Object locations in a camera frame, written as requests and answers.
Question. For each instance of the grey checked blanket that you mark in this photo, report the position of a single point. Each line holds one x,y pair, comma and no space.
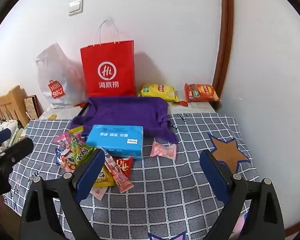
165,192

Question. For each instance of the red paper shopping bag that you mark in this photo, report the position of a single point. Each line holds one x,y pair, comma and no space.
107,55

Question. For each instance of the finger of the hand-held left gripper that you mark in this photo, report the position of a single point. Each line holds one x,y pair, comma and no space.
1,135
20,147

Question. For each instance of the orange snack packet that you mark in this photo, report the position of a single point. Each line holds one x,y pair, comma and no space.
67,163

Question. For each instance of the pink candy packet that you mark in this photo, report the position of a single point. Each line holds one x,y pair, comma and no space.
163,151

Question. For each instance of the yellow potato chips bag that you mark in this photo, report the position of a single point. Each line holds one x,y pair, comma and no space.
157,91

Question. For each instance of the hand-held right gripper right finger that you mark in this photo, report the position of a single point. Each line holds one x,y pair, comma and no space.
213,172

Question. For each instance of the long pink striped packet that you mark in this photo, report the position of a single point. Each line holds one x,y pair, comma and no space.
117,177

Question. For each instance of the small yellow snack packet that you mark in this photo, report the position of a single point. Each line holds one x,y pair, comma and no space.
76,130

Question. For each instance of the purple cloth lined basket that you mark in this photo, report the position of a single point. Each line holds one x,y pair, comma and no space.
125,112

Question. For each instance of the brown board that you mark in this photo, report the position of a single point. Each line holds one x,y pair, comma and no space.
31,106

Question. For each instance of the green snack packet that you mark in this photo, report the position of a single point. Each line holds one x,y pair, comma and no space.
78,150

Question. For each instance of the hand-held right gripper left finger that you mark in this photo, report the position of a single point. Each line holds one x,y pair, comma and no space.
90,173

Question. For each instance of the brown wooden door frame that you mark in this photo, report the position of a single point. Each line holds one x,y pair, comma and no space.
225,42

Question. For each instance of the small pink white packet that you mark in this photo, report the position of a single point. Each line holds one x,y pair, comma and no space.
98,193

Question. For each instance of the pink snack packet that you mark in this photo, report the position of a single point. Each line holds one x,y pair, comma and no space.
62,138

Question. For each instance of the white plastic shopping bag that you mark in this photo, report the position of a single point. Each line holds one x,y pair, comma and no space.
55,72

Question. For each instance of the wooden chair back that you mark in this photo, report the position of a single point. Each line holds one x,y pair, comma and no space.
12,97

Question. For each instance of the red potato chips bag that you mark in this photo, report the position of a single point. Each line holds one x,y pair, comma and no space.
202,92

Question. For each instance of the blue tissue box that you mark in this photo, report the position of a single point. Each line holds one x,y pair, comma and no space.
115,137

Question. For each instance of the red snack packet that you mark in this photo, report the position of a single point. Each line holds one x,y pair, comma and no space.
125,166

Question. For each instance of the white wall light switch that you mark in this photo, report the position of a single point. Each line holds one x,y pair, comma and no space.
75,7

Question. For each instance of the white printed cloth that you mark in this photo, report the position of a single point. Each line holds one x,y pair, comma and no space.
8,130

